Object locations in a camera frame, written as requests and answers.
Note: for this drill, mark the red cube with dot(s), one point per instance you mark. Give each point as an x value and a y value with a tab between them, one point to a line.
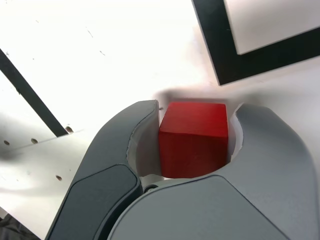
195	140

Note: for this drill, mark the black tape strip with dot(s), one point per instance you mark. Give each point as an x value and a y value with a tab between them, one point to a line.
30	92

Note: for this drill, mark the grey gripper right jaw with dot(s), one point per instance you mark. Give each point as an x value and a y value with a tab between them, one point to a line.
262	187

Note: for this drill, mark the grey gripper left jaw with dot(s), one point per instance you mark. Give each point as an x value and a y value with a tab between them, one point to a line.
105	162

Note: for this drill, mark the black tape square outline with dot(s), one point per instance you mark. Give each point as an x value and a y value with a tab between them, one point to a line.
212	37

